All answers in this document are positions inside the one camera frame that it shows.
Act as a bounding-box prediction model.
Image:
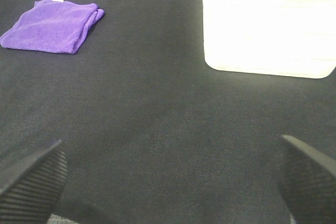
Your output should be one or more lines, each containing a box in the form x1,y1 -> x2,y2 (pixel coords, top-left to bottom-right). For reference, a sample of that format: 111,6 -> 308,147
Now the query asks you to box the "white plastic basket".
202,0 -> 335,79

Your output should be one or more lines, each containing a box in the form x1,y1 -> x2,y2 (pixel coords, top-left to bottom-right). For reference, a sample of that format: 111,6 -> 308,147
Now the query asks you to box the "folded purple towel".
1,0 -> 105,54

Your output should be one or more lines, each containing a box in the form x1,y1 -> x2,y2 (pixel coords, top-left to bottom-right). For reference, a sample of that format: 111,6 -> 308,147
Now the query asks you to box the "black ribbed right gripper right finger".
277,135 -> 335,223

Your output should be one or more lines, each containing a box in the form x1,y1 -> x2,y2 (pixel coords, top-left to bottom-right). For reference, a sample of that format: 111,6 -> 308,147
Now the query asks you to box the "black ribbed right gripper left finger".
1,140 -> 68,223

